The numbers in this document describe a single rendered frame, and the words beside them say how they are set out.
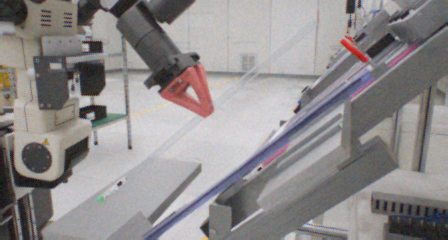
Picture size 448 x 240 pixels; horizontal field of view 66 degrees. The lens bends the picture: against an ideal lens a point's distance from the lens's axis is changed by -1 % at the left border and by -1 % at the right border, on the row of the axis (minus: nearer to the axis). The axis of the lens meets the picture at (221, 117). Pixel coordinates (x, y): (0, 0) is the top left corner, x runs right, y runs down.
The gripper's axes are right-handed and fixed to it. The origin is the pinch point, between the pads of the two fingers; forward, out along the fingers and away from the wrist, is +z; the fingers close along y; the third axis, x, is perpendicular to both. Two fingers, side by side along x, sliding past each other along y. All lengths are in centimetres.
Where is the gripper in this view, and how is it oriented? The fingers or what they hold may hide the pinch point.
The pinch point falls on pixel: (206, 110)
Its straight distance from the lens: 55.8
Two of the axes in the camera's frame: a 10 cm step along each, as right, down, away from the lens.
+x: -7.1, 5.9, 3.9
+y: 3.1, -2.3, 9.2
